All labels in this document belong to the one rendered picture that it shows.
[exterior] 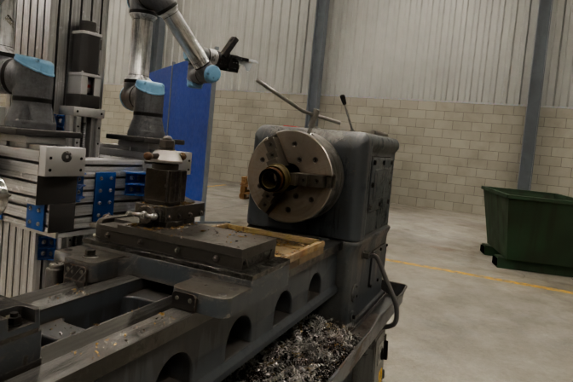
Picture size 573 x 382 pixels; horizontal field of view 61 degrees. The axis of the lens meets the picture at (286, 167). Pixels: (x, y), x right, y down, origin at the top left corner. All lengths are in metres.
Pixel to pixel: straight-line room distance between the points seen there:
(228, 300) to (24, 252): 1.27
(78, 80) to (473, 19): 10.55
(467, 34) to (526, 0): 1.31
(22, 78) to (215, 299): 1.07
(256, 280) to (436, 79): 10.82
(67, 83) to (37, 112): 0.31
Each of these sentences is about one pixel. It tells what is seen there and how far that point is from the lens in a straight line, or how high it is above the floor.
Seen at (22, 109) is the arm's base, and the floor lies 1.22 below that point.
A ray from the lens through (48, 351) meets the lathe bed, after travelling 0.84.
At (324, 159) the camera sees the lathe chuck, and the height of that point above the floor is 1.15.
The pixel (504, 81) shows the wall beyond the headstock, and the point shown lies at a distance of 11.59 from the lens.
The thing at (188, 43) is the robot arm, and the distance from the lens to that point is 2.16.
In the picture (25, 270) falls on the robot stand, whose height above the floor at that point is 0.63.
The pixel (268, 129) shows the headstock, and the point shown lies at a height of 1.24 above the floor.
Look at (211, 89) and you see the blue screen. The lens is 6.55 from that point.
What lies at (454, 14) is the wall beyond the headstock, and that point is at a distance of 11.95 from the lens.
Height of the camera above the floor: 1.20
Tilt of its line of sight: 3 degrees down
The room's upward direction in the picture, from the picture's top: 5 degrees clockwise
